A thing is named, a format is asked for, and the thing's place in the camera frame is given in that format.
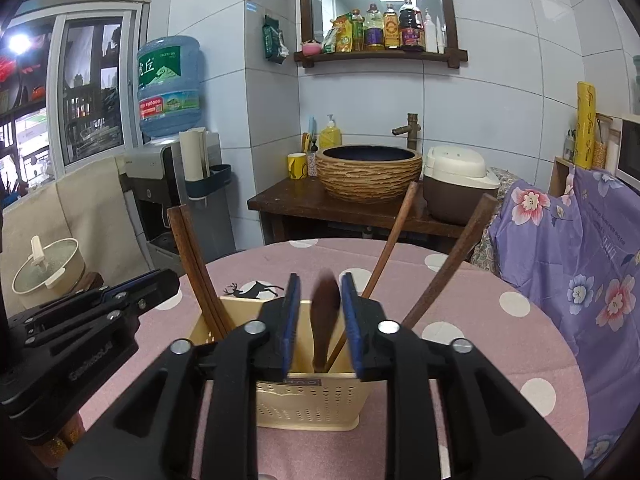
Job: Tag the wooden framed mirror shelf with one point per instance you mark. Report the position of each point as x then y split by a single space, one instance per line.
380 56

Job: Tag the small pink dotted bottle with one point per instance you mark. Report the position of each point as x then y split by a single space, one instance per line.
312 161

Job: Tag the dark wooden stool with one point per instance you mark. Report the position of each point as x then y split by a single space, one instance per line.
92 281

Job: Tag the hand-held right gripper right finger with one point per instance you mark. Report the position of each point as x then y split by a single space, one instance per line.
350 330

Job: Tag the blue water jug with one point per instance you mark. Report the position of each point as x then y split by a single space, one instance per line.
170 85

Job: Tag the cream pot with glass lid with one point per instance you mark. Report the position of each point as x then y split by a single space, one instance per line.
47 270

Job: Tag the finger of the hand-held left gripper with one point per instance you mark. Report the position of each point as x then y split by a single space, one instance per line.
85 320
145 282

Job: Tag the brown wooden spoon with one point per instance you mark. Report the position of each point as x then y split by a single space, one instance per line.
325 320

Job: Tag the slim white bottle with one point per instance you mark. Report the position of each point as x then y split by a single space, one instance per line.
441 36

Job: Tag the green yellow oil bottle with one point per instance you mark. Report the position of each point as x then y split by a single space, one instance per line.
356 30

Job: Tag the brown white rice cooker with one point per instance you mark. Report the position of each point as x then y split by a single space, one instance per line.
457 185

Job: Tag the purple floral cloth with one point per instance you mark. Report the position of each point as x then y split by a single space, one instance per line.
590 260

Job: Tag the yellow wrap roll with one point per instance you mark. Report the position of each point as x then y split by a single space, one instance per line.
586 125

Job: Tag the dark soy sauce bottle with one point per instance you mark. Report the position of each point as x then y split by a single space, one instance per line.
411 25

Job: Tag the yellow mug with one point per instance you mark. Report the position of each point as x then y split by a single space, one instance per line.
296 166

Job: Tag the cream paper cup sleeve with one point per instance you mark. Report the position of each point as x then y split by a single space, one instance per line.
192 155

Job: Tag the white plastic bottle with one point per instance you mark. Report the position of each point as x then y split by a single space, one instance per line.
430 34

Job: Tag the purple label sauce bottle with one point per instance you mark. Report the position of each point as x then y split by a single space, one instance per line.
373 29

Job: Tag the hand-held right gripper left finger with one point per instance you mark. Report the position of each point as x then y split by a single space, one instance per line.
291 330

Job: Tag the cream plastic utensil holder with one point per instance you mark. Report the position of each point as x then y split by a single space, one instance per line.
300 405

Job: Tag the dark wooden washstand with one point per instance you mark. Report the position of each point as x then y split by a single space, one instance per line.
290 200

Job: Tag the grey water dispenser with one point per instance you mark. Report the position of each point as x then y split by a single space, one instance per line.
160 195

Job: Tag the yellow soap pump bottle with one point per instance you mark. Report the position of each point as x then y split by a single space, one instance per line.
330 136

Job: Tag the woven pattern wash basin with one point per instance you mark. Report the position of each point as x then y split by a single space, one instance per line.
370 175

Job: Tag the white microwave oven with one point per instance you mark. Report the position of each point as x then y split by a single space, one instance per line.
631 145

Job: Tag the beige cloth cover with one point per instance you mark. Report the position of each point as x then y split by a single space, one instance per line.
100 210

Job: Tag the dark blue cup holder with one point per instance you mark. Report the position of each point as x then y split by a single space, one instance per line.
210 177

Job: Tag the green wall packet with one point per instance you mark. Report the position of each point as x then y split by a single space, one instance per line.
272 40

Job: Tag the yellow green seasoning packet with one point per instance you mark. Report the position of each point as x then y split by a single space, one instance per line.
342 35

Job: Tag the blue toothbrush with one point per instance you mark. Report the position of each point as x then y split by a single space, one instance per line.
311 127

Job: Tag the white framed window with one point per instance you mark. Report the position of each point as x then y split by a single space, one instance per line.
85 95

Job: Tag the pink small bowl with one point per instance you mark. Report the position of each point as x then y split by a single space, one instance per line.
311 47

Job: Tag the light wooden crate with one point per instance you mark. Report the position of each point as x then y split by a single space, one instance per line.
560 175

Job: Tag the pink polka dot tablecloth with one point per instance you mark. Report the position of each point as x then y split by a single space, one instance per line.
475 360

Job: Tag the yellow label sauce bottle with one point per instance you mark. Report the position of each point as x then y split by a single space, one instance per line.
391 27

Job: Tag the bronze bamboo style faucet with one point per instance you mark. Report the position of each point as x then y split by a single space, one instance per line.
411 127

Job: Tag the grey floral cloth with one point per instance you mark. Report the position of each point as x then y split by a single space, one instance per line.
505 182

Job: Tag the glass storage jar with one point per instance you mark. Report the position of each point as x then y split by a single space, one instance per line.
602 147

